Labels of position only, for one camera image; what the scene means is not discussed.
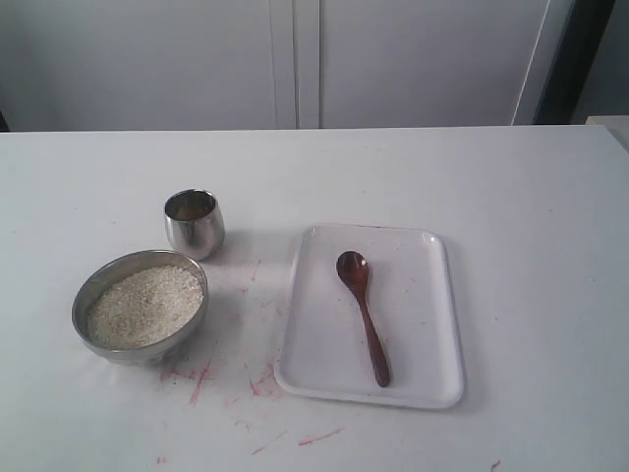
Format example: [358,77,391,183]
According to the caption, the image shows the white cabinet doors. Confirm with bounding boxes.
[1,1,573,131]

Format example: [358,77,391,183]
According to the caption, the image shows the small steel cup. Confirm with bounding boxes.
[164,189,226,261]

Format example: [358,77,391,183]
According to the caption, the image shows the dark vertical post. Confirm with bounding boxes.
[534,0,615,125]

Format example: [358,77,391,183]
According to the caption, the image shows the steel bowl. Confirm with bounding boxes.
[72,250,208,366]

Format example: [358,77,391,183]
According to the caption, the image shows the white rice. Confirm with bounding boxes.
[87,265,203,350]

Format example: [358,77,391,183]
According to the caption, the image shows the white plastic tray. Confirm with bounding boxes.
[274,224,465,410]

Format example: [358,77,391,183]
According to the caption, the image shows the brown wooden spoon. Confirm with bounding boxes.
[336,251,391,387]

